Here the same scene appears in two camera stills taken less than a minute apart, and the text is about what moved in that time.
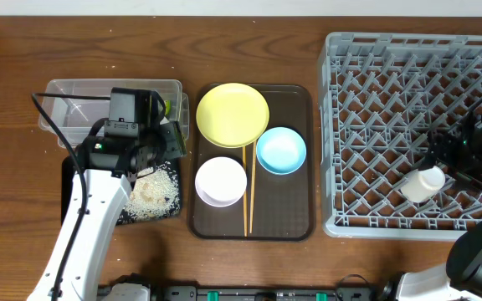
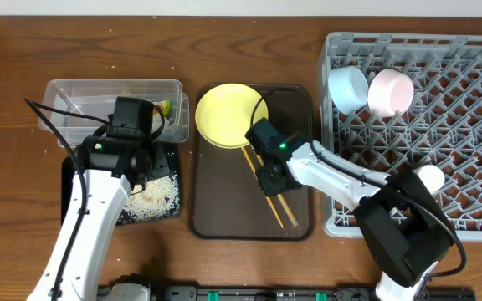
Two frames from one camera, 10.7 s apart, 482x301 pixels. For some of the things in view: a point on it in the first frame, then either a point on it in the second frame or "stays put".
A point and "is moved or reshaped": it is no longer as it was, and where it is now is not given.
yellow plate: (233, 115) stays put
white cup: (421, 185) stays put
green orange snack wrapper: (167, 106) stays put
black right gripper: (441, 148) to (269, 188)
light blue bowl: (281, 150) is moved or reshaped
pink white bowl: (221, 181) to (390, 92)
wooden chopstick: (244, 165) to (256, 176)
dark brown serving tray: (283, 206) stays put
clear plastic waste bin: (72, 107) stays put
